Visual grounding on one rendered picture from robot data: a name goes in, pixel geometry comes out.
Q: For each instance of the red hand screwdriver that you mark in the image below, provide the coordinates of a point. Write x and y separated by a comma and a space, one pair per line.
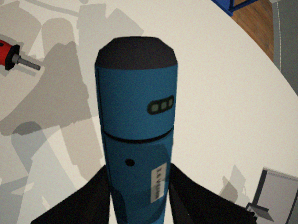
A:
9, 56

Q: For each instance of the dark blue electric screwdriver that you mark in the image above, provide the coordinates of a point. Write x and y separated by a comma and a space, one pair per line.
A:
136, 86

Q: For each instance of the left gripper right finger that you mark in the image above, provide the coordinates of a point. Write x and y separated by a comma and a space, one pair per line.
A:
204, 206

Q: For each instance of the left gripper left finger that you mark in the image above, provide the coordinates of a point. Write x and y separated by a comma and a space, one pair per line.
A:
80, 206

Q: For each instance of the grey rectangular tray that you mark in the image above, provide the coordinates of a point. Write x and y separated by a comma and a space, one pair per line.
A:
279, 195

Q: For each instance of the grey l-shaped bracket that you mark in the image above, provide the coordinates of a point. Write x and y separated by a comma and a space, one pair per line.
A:
260, 211

